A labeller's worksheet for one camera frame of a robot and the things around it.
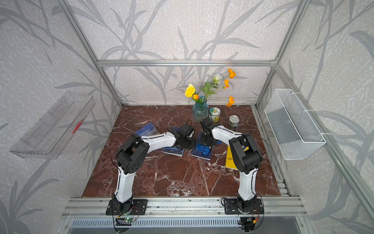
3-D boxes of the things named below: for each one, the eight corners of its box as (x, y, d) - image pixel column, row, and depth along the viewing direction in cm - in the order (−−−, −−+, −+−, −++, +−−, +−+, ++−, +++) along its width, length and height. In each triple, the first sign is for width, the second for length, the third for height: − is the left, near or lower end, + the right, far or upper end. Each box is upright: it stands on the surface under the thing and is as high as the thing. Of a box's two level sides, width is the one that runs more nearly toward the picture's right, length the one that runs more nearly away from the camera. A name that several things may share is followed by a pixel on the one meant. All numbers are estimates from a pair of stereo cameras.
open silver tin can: (229, 128, 108) (230, 123, 103) (227, 119, 113) (229, 114, 109) (238, 128, 108) (240, 123, 103) (236, 119, 113) (238, 114, 109)
